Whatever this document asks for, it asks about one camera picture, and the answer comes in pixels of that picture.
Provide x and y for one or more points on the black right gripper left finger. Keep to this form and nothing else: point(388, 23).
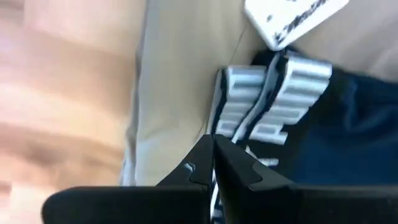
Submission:
point(124, 205)

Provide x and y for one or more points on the beige khaki shorts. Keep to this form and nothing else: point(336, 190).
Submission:
point(180, 77)

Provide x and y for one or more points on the navy Puma boxer briefs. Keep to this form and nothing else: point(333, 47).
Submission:
point(342, 130)

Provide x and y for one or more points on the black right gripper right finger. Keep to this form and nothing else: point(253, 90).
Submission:
point(311, 205)

